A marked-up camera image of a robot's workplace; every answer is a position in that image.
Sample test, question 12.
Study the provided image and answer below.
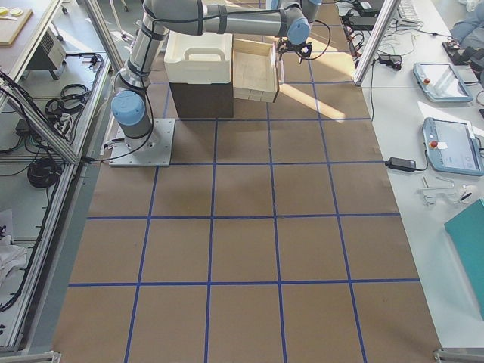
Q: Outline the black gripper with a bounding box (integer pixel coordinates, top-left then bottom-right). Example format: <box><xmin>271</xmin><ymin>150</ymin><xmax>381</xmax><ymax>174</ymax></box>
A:
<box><xmin>278</xmin><ymin>38</ymin><xmax>300</xmax><ymax>53</ymax></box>

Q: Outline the coiled black cable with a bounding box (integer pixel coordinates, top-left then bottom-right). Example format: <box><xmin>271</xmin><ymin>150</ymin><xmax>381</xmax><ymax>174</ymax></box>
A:
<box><xmin>27</xmin><ymin>157</ymin><xmax>61</xmax><ymax>189</ymax></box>

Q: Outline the lower teach pendant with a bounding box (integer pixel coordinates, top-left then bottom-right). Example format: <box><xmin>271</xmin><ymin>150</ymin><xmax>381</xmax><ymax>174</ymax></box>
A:
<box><xmin>423</xmin><ymin>117</ymin><xmax>483</xmax><ymax>177</ymax></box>

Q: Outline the grey metal box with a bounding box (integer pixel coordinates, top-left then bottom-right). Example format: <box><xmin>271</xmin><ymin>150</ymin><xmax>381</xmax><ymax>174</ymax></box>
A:
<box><xmin>26</xmin><ymin>28</ymin><xmax>67</xmax><ymax>80</ymax></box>

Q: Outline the person in blue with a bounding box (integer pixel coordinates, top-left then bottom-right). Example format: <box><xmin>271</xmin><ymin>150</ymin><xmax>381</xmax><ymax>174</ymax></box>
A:
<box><xmin>451</xmin><ymin>18</ymin><xmax>483</xmax><ymax>48</ymax></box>

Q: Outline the wooden board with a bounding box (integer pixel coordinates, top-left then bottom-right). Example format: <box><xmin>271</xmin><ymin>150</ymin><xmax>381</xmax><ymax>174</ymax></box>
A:
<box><xmin>1</xmin><ymin>7</ymin><xmax>33</xmax><ymax>45</ymax></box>

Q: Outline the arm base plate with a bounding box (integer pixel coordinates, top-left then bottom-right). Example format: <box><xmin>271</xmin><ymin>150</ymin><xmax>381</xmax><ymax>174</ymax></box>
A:
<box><xmin>108</xmin><ymin>118</ymin><xmax>175</xmax><ymax>167</ymax></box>

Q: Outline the aluminium frame post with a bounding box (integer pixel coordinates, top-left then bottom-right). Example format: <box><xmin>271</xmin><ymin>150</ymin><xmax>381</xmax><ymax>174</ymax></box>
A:
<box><xmin>353</xmin><ymin>0</ymin><xmax>400</xmax><ymax>86</ymax></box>

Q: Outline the brown wooden drawer cabinet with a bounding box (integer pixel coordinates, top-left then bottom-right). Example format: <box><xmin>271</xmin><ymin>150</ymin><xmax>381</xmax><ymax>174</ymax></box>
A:
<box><xmin>169</xmin><ymin>82</ymin><xmax>234</xmax><ymax>119</ymax></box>

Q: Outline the white plastic tray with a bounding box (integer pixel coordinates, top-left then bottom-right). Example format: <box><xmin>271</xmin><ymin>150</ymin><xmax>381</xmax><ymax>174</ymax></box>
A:
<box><xmin>164</xmin><ymin>32</ymin><xmax>233</xmax><ymax>84</ymax></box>

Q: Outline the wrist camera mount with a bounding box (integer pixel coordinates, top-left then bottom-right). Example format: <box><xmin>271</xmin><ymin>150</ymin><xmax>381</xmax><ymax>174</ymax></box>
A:
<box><xmin>295</xmin><ymin>42</ymin><xmax>312</xmax><ymax>60</ymax></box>

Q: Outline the wooden drawer with white handle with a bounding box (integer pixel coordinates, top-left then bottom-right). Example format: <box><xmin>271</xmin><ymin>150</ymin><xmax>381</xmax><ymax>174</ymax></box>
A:
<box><xmin>232</xmin><ymin>39</ymin><xmax>279</xmax><ymax>103</ymax></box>

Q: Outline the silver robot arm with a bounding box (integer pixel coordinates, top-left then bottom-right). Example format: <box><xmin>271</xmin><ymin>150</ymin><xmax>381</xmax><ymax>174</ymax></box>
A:
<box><xmin>110</xmin><ymin>1</ymin><xmax>321</xmax><ymax>155</ymax></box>

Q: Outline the black power adapter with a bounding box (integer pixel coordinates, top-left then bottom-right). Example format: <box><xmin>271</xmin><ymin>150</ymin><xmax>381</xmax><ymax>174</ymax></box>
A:
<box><xmin>385</xmin><ymin>157</ymin><xmax>417</xmax><ymax>172</ymax></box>

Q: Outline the teach pendant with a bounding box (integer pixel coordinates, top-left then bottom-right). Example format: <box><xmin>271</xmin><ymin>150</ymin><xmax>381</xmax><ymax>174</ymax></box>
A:
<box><xmin>423</xmin><ymin>117</ymin><xmax>483</xmax><ymax>177</ymax></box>
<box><xmin>413</xmin><ymin>63</ymin><xmax>473</xmax><ymax>102</ymax></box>

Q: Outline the upper teach pendant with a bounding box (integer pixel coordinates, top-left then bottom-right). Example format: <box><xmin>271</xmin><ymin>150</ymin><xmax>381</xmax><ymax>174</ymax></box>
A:
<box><xmin>413</xmin><ymin>63</ymin><xmax>473</xmax><ymax>102</ymax></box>

